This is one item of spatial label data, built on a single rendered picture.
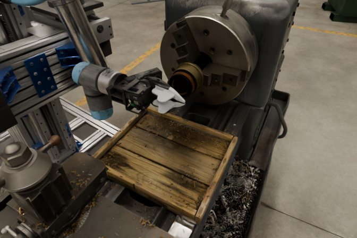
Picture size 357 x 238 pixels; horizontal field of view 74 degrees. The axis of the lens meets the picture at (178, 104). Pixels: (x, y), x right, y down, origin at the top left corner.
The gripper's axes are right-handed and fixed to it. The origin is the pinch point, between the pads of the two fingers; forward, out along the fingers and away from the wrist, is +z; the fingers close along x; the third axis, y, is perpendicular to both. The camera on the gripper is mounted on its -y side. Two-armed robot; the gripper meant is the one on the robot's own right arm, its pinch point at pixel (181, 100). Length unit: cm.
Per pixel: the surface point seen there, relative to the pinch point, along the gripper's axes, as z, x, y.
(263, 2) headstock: 9.4, 17.1, -38.0
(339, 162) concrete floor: 76, -108, -114
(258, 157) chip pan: 22, -54, -40
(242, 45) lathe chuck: 9.2, 9.9, -19.5
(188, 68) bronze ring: -2.6, 4.6, -8.9
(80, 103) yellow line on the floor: -153, -107, -75
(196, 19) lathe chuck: -5.4, 14.8, -19.3
